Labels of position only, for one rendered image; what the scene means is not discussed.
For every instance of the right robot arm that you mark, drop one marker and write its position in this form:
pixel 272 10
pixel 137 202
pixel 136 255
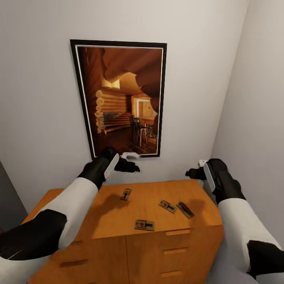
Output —
pixel 252 248

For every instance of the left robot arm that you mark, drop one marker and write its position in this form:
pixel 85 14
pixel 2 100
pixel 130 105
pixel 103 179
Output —
pixel 25 249

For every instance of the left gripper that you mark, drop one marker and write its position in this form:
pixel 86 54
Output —
pixel 128 167

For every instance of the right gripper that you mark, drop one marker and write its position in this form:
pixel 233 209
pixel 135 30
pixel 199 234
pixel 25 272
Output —
pixel 194 173

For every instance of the mousetrap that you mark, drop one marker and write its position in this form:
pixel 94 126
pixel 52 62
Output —
pixel 167 206
pixel 144 225
pixel 185 210
pixel 126 194

